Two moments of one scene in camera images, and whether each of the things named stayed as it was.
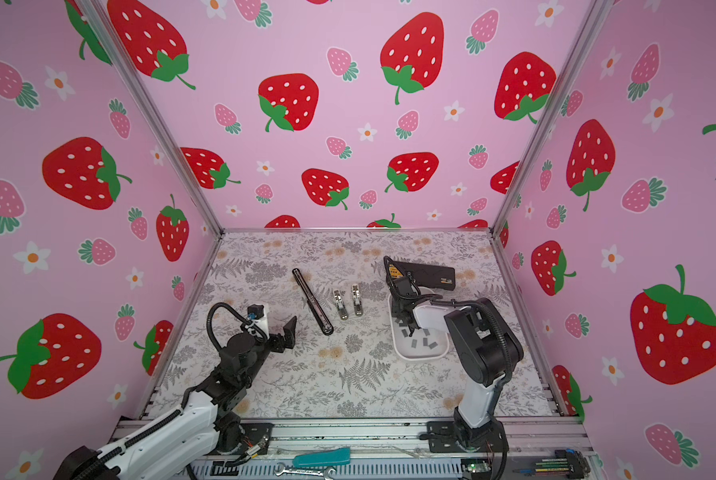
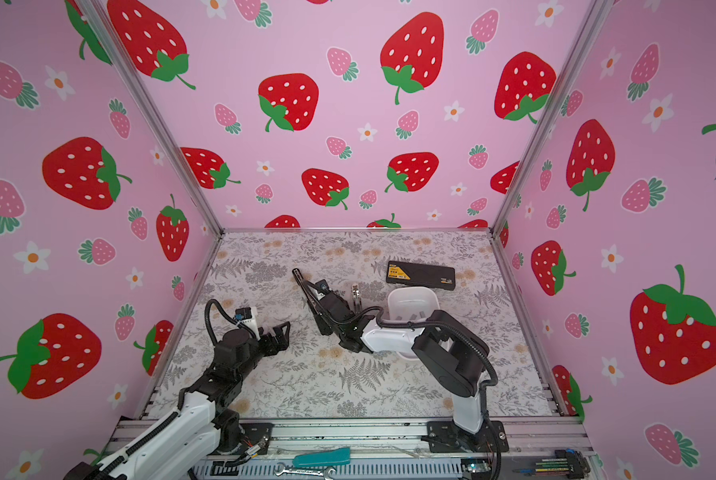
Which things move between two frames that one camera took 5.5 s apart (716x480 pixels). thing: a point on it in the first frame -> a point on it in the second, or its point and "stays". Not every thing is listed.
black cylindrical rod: [321, 319] stays
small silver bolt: [358, 307] stays
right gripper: [394, 308] -> [321, 327]
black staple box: [425, 275] stays
